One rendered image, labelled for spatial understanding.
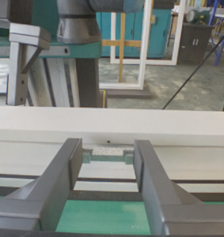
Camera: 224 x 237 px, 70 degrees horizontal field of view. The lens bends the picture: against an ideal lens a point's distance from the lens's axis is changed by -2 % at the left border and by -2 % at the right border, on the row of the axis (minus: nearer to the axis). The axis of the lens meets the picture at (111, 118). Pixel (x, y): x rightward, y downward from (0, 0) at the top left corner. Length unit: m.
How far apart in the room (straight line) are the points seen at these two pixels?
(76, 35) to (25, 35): 0.48
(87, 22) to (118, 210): 0.65
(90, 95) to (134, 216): 1.06
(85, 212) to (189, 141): 0.13
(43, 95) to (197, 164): 1.04
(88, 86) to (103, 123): 1.00
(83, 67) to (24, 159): 0.95
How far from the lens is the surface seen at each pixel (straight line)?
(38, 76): 1.10
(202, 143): 0.19
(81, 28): 0.71
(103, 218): 0.19
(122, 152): 0.15
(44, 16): 0.91
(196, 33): 3.80
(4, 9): 0.25
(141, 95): 2.18
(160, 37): 3.85
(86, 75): 1.14
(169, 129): 0.17
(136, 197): 0.21
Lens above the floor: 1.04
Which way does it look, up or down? 36 degrees down
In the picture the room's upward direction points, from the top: 1 degrees clockwise
